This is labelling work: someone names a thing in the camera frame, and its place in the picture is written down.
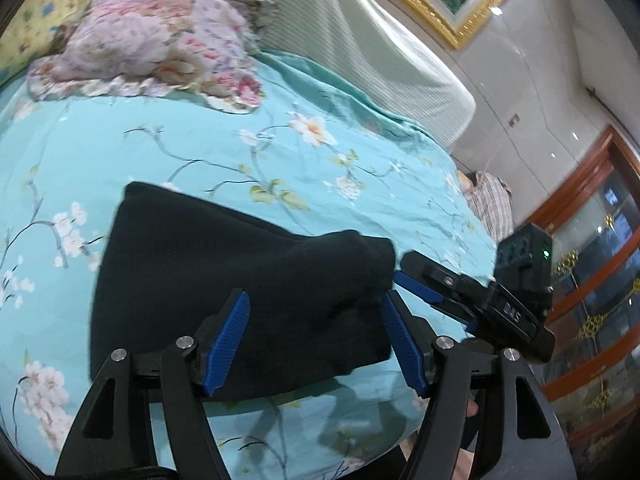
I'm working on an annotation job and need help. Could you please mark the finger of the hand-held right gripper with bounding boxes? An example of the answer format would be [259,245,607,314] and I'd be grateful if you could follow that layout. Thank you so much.
[394,270,483,333]
[401,250,497,303]

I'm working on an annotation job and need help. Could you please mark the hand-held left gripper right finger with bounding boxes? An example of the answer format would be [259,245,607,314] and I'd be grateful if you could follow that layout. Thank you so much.
[381,291,573,480]

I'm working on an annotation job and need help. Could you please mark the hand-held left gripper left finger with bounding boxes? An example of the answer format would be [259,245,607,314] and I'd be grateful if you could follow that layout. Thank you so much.
[54,290,251,480]

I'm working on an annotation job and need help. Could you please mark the black pants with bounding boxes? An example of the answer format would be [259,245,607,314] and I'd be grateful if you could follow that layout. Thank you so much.
[89,181,398,403]

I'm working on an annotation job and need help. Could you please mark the wooden glass cabinet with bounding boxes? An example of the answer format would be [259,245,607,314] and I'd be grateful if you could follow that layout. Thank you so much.
[520,125,640,461]

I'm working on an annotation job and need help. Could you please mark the plaid cloth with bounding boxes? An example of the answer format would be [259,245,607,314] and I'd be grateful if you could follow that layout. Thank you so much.
[457,170,516,241]

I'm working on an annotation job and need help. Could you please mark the teal floral bed sheet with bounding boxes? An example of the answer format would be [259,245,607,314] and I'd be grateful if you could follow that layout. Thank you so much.
[0,50,501,480]

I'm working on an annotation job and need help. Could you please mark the white ribbed headboard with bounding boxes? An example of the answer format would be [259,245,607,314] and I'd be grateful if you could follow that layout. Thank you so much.
[97,0,476,153]

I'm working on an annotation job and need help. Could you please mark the pink floral ruffled pillow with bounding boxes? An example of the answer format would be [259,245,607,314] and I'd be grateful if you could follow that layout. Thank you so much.
[26,0,281,113]

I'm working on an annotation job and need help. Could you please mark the yellow printed pillow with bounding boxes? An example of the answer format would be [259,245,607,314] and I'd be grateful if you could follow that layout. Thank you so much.
[0,0,103,78]

